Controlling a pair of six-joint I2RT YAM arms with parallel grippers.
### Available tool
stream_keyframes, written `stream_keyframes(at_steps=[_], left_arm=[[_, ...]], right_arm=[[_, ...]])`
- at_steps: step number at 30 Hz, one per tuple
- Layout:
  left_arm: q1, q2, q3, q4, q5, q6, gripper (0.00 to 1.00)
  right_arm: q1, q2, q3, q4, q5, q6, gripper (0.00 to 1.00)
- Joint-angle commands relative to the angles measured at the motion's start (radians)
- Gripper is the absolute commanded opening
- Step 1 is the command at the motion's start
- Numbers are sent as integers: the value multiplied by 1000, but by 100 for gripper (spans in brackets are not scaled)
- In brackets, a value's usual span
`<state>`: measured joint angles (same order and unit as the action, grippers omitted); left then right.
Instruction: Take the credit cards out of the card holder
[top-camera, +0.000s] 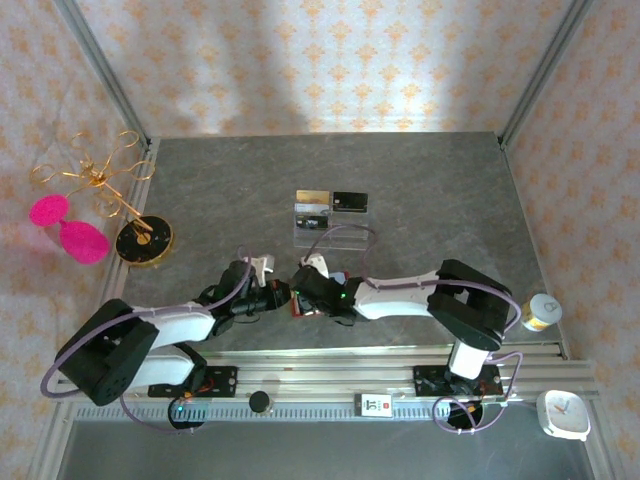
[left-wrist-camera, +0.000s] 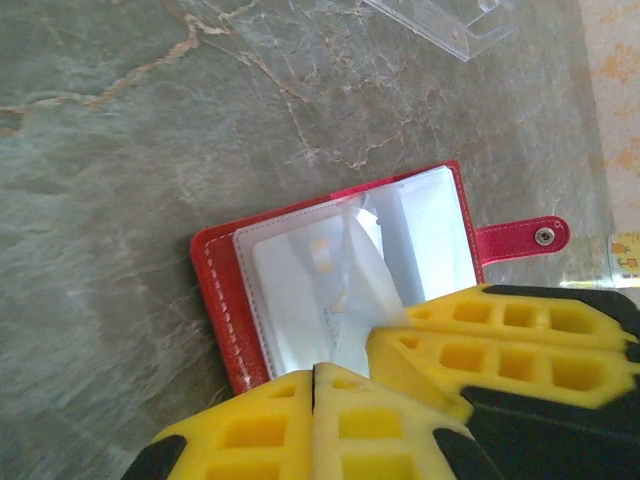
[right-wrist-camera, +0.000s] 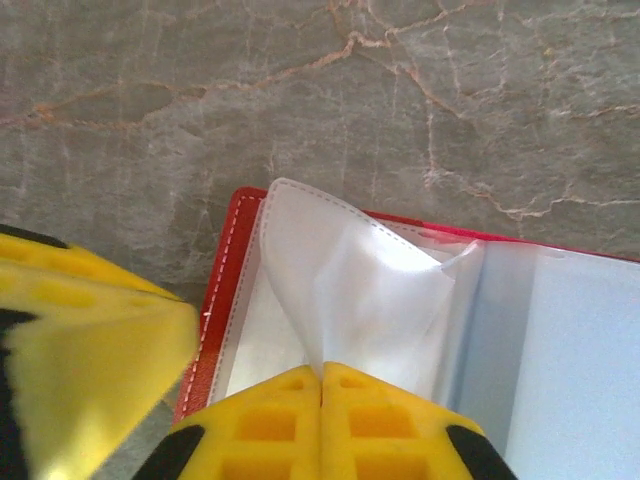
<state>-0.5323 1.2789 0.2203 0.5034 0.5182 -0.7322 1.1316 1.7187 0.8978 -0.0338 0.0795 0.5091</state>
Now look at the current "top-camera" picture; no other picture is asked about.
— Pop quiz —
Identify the yellow can with white lid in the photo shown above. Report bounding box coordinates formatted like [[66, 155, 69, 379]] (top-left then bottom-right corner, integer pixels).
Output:
[[519, 292, 564, 333]]

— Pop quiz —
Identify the clear acrylic tiered card stand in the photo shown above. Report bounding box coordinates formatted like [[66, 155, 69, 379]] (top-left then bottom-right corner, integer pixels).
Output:
[[291, 189, 374, 252]]

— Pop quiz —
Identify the gold plastic card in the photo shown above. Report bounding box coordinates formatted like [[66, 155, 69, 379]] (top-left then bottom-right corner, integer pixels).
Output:
[[295, 189, 330, 207]]

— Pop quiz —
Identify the white square alarm clock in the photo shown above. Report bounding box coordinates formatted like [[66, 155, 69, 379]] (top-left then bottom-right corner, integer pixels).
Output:
[[535, 389, 593, 443]]

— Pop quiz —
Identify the black round cable port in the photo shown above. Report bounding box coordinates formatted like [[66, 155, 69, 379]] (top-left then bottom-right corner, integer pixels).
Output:
[[446, 401, 485, 432], [168, 398, 207, 432]]

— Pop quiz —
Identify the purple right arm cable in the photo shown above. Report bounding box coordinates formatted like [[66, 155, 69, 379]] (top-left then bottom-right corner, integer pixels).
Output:
[[306, 224, 527, 435]]

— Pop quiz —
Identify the black card with copper lines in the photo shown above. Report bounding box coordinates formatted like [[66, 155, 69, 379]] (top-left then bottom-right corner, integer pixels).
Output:
[[332, 191, 369, 212]]

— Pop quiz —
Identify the gold wire rack black base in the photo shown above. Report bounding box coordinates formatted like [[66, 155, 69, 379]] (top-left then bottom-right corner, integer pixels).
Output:
[[29, 130, 174, 269]]

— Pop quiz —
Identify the aluminium side rail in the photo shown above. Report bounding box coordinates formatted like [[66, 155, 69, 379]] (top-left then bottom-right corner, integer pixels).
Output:
[[80, 138, 162, 362]]

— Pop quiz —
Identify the red leather card holder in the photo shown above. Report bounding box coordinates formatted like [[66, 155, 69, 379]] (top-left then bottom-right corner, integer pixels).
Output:
[[290, 292, 327, 320]]

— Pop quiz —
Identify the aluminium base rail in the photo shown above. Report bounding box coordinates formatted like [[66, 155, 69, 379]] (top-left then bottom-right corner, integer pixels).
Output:
[[58, 343, 597, 403]]

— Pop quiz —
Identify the grey slotted cable tray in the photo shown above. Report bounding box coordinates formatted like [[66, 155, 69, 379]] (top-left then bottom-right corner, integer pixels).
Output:
[[74, 401, 452, 423]]

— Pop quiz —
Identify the aluminium frame post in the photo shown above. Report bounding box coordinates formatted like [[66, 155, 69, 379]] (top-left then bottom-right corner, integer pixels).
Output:
[[53, 0, 153, 147], [498, 0, 594, 148]]

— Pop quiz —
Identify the white number label tag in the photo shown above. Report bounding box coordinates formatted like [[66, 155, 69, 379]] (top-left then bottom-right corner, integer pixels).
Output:
[[353, 392, 393, 418]]

